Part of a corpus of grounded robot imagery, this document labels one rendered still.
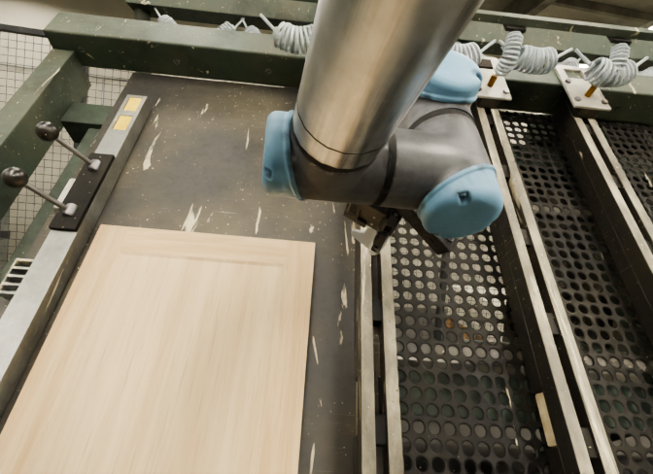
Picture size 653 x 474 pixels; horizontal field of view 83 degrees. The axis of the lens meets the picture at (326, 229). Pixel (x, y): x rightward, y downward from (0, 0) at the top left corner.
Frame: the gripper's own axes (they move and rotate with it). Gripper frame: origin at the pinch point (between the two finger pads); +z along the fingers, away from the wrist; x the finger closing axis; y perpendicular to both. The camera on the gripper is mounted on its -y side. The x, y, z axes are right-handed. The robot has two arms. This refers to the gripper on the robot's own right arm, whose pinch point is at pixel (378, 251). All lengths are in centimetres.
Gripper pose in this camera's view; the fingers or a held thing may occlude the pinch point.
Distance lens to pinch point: 66.6
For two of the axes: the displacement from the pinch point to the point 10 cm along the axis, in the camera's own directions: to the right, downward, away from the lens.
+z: -1.5, 5.5, 8.2
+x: -5.2, 6.7, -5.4
